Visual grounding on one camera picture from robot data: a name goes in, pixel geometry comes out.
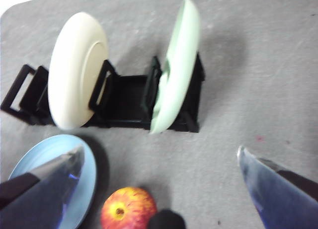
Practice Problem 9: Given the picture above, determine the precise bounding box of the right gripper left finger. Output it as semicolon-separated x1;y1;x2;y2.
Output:
0;144;85;229

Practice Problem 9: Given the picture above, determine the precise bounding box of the pale green round plate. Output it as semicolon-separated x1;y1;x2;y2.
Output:
149;0;201;135

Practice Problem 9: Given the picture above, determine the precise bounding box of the red apple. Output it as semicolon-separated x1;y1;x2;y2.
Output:
100;186;158;229

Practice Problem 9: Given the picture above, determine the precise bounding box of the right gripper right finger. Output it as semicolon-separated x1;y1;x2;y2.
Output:
237;146;318;229

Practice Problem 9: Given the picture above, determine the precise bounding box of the blue round plate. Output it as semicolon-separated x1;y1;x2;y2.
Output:
8;134;97;229

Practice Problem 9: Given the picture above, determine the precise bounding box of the black rounded camera housing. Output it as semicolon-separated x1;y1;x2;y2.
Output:
148;209;186;229

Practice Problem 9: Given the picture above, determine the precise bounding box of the black plastic plate rack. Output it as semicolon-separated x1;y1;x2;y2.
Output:
0;54;206;133

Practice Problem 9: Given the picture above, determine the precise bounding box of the cream white round plate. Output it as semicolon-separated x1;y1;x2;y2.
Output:
48;12;109;130

